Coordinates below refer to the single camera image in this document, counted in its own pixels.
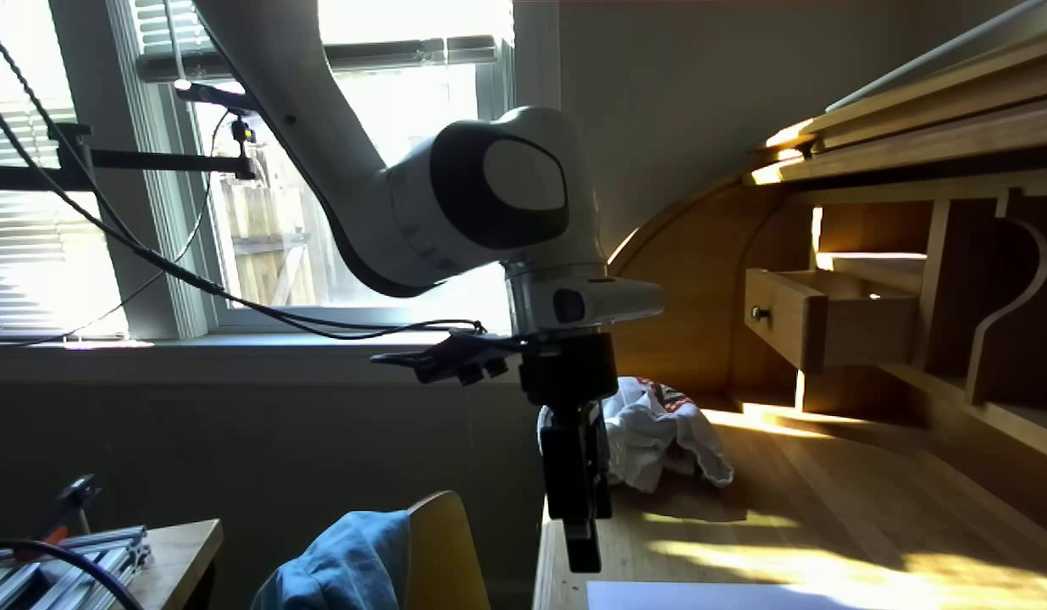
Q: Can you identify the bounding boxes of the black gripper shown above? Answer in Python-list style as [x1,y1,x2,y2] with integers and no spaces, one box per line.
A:
[518,329,622,577]

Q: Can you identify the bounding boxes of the wooden roll top desk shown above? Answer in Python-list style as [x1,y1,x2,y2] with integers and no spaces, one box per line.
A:
[530,0,1047,610]

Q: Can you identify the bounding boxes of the crumpled white cloth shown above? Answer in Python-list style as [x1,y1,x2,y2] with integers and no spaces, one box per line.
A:
[530,372,738,495]

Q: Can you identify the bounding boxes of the yellow chair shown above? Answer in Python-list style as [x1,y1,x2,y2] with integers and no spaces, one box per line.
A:
[402,487,495,610]

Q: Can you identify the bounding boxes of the blue cloth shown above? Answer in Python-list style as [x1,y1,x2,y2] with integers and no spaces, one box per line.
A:
[246,508,413,610]

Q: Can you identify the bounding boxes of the small wooden drawer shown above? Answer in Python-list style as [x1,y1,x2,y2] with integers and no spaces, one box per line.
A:
[742,266,922,372]

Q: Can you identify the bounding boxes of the small wooden side table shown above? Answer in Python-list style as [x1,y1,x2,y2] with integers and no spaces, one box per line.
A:
[0,516,227,610]

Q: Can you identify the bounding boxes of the wooden fence outside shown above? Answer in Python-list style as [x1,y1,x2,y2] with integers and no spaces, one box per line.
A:
[211,167,373,312]

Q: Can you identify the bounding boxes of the aluminium rails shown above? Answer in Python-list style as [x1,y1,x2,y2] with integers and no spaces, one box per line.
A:
[0,521,154,610]

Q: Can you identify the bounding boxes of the black mounting bar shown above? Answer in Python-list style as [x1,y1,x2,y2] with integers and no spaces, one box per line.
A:
[0,119,264,194]

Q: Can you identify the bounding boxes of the thin grey flat board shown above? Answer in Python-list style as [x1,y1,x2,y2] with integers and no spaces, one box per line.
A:
[822,0,1047,114]

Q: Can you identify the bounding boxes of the white window blinds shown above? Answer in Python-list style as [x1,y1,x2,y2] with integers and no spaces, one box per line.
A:
[0,0,513,342]

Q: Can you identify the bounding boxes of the thick black cable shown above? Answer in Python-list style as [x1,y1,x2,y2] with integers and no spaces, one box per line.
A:
[0,540,148,610]

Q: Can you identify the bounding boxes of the red handled tool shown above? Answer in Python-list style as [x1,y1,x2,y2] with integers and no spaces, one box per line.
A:
[36,470,107,550]

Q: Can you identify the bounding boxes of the window frame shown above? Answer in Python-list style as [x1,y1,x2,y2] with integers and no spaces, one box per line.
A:
[0,0,568,386]

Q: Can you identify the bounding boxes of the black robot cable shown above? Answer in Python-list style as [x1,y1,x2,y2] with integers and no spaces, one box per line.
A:
[0,9,483,342]

